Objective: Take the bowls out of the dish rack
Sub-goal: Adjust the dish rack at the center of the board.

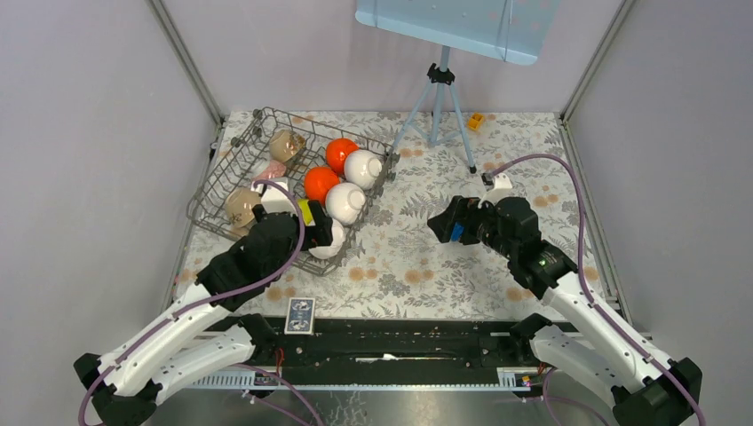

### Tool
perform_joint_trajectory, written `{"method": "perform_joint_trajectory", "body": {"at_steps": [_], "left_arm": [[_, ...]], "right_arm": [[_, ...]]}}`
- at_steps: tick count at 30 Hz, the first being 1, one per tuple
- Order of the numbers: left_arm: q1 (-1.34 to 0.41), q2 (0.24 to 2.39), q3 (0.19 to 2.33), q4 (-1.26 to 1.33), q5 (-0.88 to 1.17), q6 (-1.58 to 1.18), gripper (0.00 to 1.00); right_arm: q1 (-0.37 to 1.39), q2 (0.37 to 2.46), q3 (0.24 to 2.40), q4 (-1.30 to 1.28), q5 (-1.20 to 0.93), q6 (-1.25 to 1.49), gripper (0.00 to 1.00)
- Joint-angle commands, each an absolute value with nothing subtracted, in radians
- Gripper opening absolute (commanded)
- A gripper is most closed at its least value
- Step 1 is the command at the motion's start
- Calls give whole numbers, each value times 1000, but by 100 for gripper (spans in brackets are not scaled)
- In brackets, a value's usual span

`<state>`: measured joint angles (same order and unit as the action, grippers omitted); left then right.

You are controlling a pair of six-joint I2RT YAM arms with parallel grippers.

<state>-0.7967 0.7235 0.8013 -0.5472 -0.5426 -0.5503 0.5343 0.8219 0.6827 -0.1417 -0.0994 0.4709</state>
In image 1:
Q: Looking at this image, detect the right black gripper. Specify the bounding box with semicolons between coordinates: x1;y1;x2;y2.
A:
425;195;516;260

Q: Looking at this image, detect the grey wire dish rack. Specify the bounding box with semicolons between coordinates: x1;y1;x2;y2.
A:
186;106;400;276

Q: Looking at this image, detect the yellow-green bowl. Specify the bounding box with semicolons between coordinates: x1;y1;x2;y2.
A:
297;199;314;225

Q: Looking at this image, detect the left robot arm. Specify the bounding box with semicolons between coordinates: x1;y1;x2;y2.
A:
74;201;335;425

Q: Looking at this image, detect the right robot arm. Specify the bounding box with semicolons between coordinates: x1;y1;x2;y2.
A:
427;196;706;425

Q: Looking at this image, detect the blue toy block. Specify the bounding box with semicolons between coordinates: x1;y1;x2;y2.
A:
450;222;464;241

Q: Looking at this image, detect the middle white ribbed bowl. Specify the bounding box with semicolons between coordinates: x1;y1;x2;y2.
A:
325;182;366;225

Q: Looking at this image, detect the white ribbed bowl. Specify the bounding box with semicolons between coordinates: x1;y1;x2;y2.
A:
344;149;383;191
325;182;366;225

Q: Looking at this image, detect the near orange bowl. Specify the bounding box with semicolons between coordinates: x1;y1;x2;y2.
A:
304;166;341;206

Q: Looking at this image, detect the orange bowl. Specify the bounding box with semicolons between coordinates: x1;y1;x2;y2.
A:
325;138;360;176
304;166;341;206

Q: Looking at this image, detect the far white ribbed bowl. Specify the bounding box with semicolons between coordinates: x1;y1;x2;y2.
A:
344;149;383;191

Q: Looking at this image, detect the pink patterned bowl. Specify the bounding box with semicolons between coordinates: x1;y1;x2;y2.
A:
250;159;287;182

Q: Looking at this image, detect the floral tablecloth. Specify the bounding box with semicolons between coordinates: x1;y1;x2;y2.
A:
243;113;578;321

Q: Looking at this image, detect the near beige patterned bowl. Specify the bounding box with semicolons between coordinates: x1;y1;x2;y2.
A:
225;187;261;228

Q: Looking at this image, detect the beige patterned bowl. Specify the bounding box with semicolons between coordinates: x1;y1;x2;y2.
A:
225;187;261;228
269;130;306;162

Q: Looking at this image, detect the far orange bowl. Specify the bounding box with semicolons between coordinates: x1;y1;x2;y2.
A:
325;138;360;176

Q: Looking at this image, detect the blue playing card box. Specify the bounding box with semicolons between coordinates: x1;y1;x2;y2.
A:
283;297;316;335

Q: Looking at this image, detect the far beige patterned bowl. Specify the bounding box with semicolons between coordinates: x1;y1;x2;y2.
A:
269;130;306;162

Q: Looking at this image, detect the orange toy block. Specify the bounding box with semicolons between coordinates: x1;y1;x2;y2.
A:
466;113;486;132

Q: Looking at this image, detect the light blue tripod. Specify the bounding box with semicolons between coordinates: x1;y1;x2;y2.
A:
392;45;477;174

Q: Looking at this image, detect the light blue board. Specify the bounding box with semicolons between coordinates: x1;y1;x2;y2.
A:
354;0;560;66

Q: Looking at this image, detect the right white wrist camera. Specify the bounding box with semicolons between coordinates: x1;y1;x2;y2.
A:
479;172;513;209

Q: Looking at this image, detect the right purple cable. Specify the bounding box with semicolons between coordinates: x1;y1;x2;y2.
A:
482;154;707;426

